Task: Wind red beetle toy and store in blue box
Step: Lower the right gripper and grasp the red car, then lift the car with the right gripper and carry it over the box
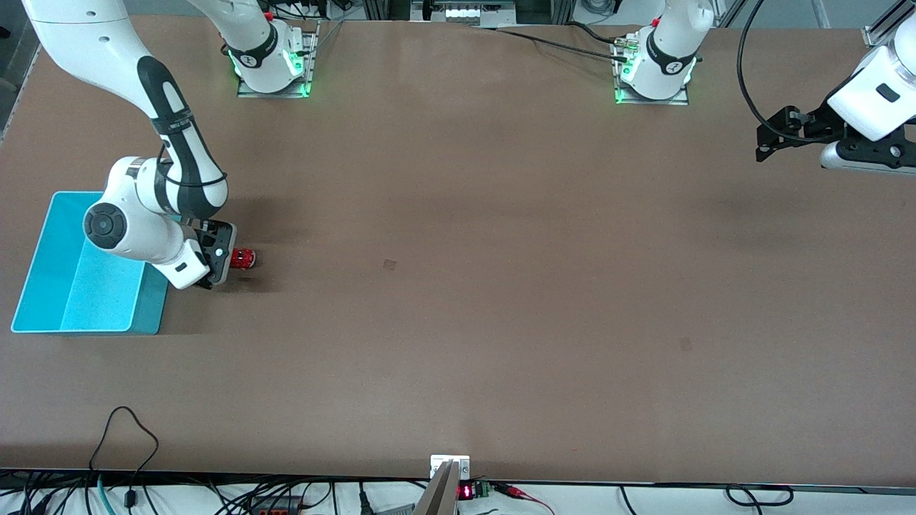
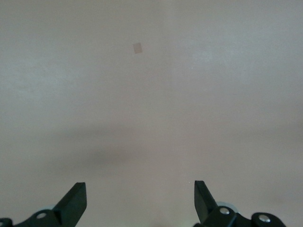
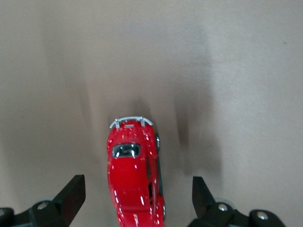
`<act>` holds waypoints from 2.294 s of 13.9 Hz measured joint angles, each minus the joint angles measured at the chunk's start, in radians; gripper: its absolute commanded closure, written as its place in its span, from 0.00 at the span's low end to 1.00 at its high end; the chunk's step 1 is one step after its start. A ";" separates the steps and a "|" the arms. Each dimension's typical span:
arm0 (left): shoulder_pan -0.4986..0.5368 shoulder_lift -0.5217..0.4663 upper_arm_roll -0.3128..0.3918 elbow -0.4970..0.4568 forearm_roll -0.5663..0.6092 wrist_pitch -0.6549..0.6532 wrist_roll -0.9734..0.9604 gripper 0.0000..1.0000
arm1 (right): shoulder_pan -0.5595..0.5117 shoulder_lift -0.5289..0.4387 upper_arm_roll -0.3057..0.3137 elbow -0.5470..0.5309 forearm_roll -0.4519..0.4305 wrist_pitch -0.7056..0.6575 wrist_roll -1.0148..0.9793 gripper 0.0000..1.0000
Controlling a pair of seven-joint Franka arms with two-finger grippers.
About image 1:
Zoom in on thin black table cable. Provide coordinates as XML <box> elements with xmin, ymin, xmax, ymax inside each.
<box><xmin>492</xmin><ymin>27</ymin><xmax>630</xmax><ymax>62</ymax></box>

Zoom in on dark rack frame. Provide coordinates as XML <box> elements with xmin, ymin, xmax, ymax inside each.
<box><xmin>360</xmin><ymin>0</ymin><xmax>578</xmax><ymax>28</ymax></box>

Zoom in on red clip lead wires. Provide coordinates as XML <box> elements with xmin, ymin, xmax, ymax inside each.
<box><xmin>492</xmin><ymin>483</ymin><xmax>557</xmax><ymax>515</ymax></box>

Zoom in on dark power strip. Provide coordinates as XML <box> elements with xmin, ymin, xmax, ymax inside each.
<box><xmin>247</xmin><ymin>495</ymin><xmax>306</xmax><ymax>515</ymax></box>

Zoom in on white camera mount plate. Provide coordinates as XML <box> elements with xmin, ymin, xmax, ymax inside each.
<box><xmin>430</xmin><ymin>455</ymin><xmax>471</xmax><ymax>481</ymax></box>

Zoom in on silver aluminium frame profile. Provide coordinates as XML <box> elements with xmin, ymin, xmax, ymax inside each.
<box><xmin>862</xmin><ymin>0</ymin><xmax>916</xmax><ymax>49</ymax></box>

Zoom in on blue plastic box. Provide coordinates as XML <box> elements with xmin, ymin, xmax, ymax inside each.
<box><xmin>10</xmin><ymin>190</ymin><xmax>173</xmax><ymax>336</ymax></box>

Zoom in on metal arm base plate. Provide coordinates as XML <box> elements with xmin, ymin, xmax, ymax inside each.
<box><xmin>237</xmin><ymin>29</ymin><xmax>314</xmax><ymax>99</ymax></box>
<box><xmin>613</xmin><ymin>36</ymin><xmax>691</xmax><ymax>107</ymax></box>

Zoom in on grey aluminium mount bar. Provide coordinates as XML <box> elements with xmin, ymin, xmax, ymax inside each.
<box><xmin>413</xmin><ymin>461</ymin><xmax>459</xmax><ymax>515</ymax></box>

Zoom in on black cable with inline switch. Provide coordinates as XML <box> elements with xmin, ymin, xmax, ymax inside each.
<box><xmin>89</xmin><ymin>406</ymin><xmax>160</xmax><ymax>515</ymax></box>

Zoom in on black looped cable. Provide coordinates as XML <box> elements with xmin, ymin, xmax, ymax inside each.
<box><xmin>725</xmin><ymin>484</ymin><xmax>794</xmax><ymax>507</ymax></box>

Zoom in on white lit device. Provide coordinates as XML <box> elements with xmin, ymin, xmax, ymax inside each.
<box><xmin>442</xmin><ymin>4</ymin><xmax>517</xmax><ymax>23</ymax></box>

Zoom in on thick black table cable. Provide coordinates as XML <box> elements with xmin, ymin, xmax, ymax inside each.
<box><xmin>567</xmin><ymin>21</ymin><xmax>627</xmax><ymax>47</ymax></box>

